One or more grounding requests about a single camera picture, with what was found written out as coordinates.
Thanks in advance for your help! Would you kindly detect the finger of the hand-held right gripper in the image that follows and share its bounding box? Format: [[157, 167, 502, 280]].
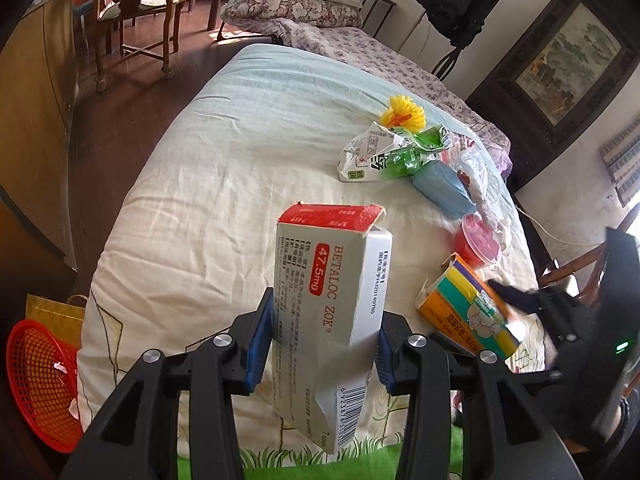
[[432, 332, 562, 386], [487, 280, 576, 341]]

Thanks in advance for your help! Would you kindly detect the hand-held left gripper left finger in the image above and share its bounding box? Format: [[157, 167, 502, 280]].
[[60, 287, 276, 480]]

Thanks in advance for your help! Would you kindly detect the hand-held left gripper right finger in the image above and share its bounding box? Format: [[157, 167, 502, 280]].
[[375, 310, 586, 480]]

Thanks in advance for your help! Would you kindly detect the yellow and orange carton box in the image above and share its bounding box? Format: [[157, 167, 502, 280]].
[[415, 252, 531, 361]]

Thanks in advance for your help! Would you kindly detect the white and red medicine box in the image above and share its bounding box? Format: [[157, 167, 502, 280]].
[[272, 201, 393, 456]]

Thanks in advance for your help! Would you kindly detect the blue face mask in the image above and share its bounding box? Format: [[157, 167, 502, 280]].
[[412, 160, 478, 220]]

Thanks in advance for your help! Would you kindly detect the red plastic basket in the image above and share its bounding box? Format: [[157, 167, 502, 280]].
[[6, 320, 86, 453]]

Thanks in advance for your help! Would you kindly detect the dark wooden chair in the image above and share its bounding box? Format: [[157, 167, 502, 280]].
[[532, 245, 608, 306]]

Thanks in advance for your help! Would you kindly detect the red plastic cup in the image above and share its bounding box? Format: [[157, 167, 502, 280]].
[[452, 212, 503, 267]]

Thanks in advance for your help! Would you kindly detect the clear wrapper with red print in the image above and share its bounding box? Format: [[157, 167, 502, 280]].
[[452, 142, 506, 226]]

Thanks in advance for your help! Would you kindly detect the green plastic wrapper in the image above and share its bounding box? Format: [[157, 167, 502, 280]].
[[387, 125, 453, 178]]

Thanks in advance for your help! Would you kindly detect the white and green snack bag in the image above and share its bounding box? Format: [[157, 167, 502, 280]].
[[337, 121, 431, 183]]

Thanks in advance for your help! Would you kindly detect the yellow paper bag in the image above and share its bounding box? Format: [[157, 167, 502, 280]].
[[25, 292, 88, 351]]

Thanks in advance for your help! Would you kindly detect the yellow paper flower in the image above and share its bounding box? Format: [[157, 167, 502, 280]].
[[379, 96, 427, 131]]

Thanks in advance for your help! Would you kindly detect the dark framed painting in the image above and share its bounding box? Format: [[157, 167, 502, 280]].
[[465, 0, 640, 191]]

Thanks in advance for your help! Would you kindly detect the purple floral bed sheet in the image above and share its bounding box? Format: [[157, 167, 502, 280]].
[[280, 17, 513, 181]]

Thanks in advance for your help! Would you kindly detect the wooden cabinet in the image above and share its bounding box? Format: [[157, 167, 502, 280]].
[[0, 0, 81, 271]]

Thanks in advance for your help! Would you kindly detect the folded floral quilt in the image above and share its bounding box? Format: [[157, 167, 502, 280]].
[[220, 0, 363, 36]]

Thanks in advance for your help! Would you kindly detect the carved wooden chair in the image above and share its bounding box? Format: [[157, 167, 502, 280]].
[[92, 0, 188, 93]]

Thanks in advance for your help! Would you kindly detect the white cable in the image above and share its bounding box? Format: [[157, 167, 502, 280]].
[[510, 195, 608, 248]]

